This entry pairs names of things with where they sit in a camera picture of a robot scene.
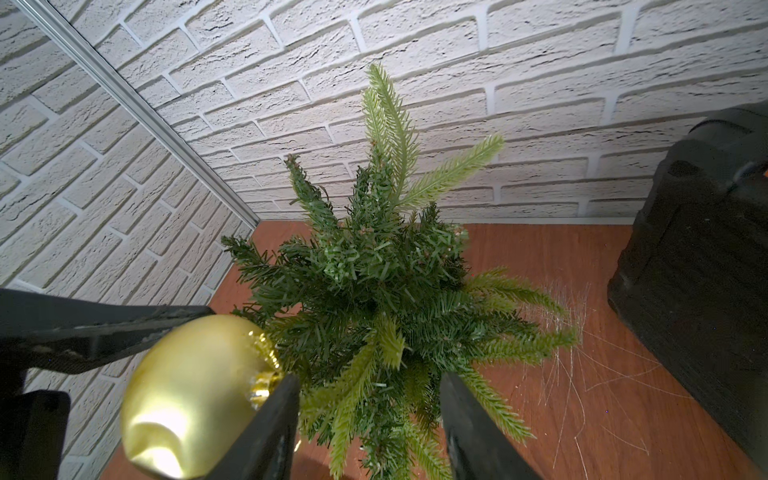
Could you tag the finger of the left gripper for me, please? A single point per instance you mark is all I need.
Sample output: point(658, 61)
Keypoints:
point(73, 336)

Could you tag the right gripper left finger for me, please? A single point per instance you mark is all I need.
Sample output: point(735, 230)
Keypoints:
point(266, 447)

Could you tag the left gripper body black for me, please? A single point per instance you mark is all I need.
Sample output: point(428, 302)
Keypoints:
point(33, 428)

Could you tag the matte gold ball ornament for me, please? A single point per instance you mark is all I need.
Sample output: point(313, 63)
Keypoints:
point(194, 393)

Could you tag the black tool case orange latches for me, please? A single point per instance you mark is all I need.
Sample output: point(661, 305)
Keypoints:
point(691, 283)

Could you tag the small green christmas tree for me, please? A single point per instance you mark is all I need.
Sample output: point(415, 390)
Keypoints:
point(376, 304)

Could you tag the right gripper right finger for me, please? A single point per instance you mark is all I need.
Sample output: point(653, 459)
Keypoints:
point(477, 448)

